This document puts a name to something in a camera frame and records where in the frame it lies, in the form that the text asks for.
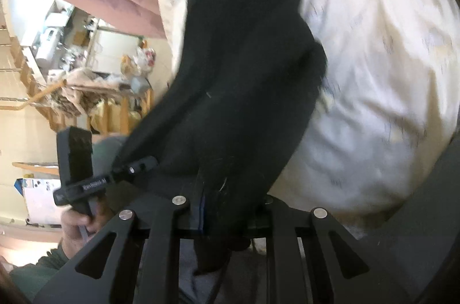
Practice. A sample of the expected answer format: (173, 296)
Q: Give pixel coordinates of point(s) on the black pants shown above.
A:
(244, 74)

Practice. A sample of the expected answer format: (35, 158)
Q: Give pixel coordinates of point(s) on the white appliance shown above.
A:
(48, 41)

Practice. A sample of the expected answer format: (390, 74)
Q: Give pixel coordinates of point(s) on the crumpled brown paper heap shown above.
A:
(86, 88)

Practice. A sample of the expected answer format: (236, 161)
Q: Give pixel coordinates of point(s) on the plastic bags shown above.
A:
(143, 56)

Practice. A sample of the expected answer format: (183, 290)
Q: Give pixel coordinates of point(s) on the white cabinet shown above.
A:
(107, 52)

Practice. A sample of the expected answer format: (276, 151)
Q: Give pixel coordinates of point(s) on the cream printed blanket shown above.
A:
(377, 74)

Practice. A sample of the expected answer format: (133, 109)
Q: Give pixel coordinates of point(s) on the person's left forearm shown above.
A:
(39, 271)

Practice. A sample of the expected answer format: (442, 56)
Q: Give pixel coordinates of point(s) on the person's dark grey clothing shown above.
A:
(215, 282)

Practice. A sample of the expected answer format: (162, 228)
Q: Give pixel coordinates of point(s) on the wooden rack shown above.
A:
(124, 110)

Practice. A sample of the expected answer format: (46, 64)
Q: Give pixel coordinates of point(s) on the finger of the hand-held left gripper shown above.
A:
(133, 168)

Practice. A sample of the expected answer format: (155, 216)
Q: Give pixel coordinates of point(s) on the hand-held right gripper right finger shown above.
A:
(284, 228)

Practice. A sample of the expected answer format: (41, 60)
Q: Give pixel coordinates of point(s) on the white carton box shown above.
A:
(39, 203)

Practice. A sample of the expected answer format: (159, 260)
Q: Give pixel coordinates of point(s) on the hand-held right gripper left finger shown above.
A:
(165, 225)

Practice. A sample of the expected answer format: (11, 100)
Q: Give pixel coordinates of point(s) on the person's left hand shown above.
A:
(72, 232)

